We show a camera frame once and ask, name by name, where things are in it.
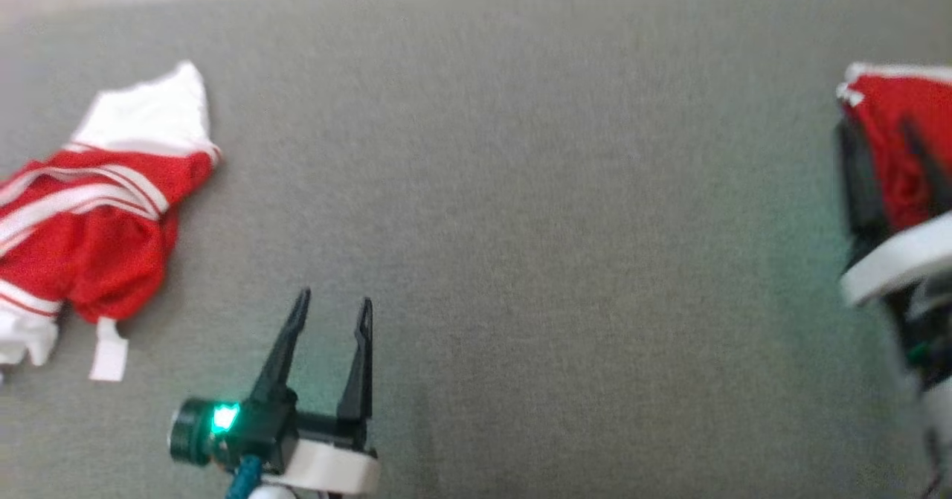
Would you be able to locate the red shorts with white stripes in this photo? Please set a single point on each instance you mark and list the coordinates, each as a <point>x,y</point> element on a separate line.
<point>885,127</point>

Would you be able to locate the red basketball jersey white sleeves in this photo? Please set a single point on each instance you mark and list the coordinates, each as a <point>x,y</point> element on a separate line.
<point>97,246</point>

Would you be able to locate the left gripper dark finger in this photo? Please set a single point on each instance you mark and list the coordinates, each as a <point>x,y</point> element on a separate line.
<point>361,372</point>
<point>282,358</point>

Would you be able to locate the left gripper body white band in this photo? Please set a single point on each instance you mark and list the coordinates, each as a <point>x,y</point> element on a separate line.
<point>327,465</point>

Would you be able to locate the grey fabric sofa seat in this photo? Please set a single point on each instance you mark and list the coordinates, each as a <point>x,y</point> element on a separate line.
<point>520,261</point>

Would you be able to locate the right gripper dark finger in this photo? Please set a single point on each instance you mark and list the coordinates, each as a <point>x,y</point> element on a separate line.
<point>928,168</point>
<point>863,187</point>

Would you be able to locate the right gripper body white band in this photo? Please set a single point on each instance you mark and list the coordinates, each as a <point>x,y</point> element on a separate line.
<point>907,261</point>

